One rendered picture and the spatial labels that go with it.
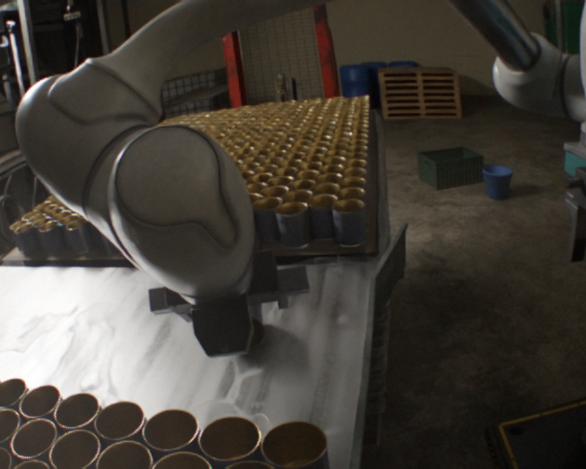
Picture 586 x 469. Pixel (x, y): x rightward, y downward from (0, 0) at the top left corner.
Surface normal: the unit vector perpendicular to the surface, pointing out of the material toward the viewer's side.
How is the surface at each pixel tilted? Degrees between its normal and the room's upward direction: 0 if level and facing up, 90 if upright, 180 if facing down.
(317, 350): 0
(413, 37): 90
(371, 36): 90
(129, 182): 54
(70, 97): 48
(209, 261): 124
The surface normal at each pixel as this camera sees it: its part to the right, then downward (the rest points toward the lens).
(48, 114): -0.13, -0.23
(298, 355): -0.13, -0.90
